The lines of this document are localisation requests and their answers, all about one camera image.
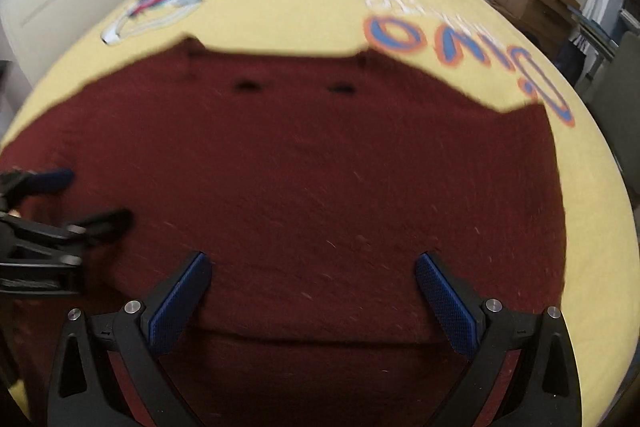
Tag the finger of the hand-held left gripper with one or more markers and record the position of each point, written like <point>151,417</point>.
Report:
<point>100,222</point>
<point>52,179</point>

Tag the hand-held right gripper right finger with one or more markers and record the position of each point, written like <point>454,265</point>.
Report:
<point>445,302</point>

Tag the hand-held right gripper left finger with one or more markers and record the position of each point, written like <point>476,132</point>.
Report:
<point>180,302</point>

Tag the maroon knit sweater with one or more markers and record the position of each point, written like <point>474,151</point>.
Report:
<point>300,182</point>

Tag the dark bag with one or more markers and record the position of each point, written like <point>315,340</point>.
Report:
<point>569,59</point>

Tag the yellow printed bedsheet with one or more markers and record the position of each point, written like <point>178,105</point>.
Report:
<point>310,7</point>

